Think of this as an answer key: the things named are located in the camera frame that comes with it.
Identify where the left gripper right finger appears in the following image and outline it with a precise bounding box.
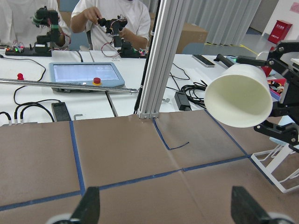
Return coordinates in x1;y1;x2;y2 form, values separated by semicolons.
231;186;294;224

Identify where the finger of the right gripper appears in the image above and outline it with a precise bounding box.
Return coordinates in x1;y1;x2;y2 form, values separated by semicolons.
254;120;299;152

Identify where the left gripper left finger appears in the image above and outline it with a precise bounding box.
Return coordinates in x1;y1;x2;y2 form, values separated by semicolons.
46;187;100;224

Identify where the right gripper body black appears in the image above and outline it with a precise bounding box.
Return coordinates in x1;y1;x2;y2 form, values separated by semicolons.
237;41;299;117

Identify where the cream white cup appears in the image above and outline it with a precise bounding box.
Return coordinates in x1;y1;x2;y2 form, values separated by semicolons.
204;64;273;128

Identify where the red box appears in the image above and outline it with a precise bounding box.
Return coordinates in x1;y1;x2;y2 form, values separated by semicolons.
268;20;292;44

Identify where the black smartphone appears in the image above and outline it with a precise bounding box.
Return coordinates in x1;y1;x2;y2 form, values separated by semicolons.
192;55;215;68

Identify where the cardboard box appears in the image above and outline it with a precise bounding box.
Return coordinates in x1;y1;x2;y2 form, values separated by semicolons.
176;23;208;54

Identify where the black power adapter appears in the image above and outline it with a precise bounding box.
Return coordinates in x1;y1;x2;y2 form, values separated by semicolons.
51;102;71;122

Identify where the teach pendant tablet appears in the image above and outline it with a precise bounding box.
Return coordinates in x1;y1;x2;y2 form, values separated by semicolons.
49;62;125;87

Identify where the person in white shirt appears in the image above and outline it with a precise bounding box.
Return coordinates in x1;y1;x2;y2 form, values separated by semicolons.
71;0;150;51

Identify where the red emergency button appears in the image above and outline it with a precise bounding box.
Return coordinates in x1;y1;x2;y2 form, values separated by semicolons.
17;73;24;80

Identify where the white wire cup rack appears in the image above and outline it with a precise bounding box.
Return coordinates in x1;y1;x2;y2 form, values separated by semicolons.
251;143;299;193

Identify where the coiled black cable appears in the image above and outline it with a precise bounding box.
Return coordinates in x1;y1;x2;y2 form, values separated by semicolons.
181;80;211;110

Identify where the aluminium frame post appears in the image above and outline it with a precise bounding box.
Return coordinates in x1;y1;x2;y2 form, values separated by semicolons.
137;0;191;119

